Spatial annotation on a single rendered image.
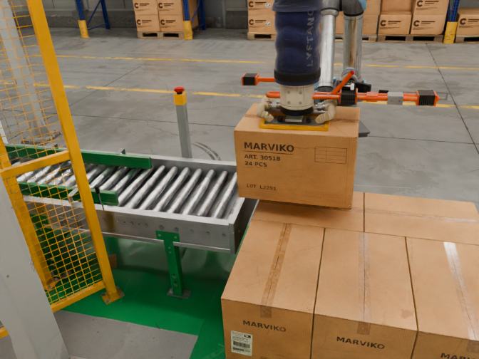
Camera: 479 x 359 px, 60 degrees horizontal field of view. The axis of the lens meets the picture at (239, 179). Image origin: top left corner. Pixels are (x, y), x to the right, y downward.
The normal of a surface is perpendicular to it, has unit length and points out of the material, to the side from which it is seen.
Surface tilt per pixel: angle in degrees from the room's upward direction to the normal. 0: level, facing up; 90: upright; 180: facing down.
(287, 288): 0
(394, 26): 91
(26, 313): 90
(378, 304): 0
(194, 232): 90
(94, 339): 0
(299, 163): 90
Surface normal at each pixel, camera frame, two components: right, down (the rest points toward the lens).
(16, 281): 0.97, 0.08
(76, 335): -0.04, -0.87
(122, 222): -0.25, 0.49
